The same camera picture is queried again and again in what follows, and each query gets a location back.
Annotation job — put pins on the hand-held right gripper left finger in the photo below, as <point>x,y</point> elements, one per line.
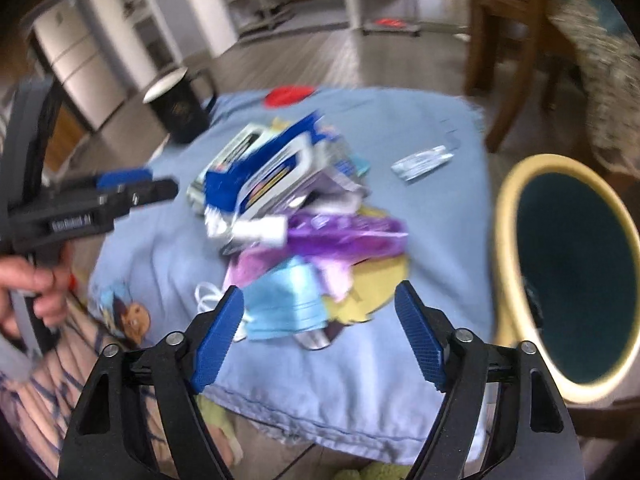
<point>220,340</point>

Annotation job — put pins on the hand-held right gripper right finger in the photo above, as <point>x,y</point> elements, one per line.
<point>420,340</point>

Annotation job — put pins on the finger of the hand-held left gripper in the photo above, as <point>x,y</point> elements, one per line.
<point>125,177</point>
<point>150,191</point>

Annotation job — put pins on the blue face mask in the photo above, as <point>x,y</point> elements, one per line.
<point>285,305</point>

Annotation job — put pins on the pink packet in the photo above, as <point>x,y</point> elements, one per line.
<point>250,267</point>

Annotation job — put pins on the white striped medicine box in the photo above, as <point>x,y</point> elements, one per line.
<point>227,152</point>

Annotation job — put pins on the purple spray bottle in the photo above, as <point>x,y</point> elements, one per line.
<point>340,235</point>

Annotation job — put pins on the blue and white snack packet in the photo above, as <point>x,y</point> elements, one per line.
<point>295,135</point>

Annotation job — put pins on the teal bin with yellow rim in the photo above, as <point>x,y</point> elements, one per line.
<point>575,270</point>

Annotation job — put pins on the silver foil tube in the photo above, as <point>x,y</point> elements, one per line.
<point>420,162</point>

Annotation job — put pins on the person's left hand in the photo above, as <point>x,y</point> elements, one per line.
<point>30,272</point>

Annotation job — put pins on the blue cartoon printed cloth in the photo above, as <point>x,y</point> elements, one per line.
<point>440,260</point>

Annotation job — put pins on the black mug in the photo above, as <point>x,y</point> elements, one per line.
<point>180,110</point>

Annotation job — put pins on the white refrigerator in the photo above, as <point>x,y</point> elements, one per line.
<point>75,70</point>

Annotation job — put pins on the person's pink striped pants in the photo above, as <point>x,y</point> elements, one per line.
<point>50,385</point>

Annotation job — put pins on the dark wooden chair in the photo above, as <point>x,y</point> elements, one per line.
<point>510,85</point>

